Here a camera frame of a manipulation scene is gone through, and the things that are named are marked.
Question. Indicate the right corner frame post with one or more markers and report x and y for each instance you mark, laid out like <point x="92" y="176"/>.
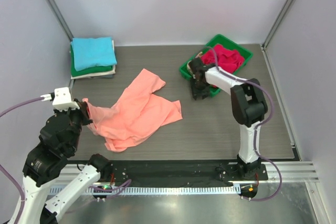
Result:
<point x="279" y="19"/>

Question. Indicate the salmon pink t shirt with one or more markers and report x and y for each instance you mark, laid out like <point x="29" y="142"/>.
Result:
<point x="137" y="114"/>

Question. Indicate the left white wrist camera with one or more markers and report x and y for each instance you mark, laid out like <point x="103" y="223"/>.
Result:
<point x="61" y="99"/>

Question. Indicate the corner frame post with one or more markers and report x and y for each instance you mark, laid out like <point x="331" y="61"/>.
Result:
<point x="58" y="15"/>
<point x="279" y="19"/>

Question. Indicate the left corner frame post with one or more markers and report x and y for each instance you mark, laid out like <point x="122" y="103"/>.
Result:
<point x="58" y="15"/>

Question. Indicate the folded green shirt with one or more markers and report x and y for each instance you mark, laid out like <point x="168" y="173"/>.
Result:
<point x="89" y="71"/>

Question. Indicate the slotted cable duct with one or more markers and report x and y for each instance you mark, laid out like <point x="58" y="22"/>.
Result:
<point x="150" y="191"/>

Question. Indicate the folded white shirt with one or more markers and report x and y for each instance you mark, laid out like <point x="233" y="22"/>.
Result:
<point x="97" y="74"/>

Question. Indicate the red t shirt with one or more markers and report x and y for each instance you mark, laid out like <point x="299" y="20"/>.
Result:
<point x="228" y="60"/>

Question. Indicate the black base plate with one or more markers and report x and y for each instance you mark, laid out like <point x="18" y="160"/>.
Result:
<point x="183" y="173"/>

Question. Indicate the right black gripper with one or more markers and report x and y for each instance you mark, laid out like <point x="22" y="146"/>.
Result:
<point x="205" y="93"/>

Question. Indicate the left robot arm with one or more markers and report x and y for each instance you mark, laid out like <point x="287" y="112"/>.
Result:
<point x="59" y="140"/>

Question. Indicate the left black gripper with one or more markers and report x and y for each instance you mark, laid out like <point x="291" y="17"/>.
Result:
<point x="82" y="109"/>

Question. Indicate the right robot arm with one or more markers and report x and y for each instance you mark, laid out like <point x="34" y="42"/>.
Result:
<point x="249" y="108"/>

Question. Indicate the green plastic tray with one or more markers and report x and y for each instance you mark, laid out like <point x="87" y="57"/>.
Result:
<point x="226" y="43"/>

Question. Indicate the aluminium frame rail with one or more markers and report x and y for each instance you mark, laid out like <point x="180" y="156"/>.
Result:
<point x="291" y="172"/>

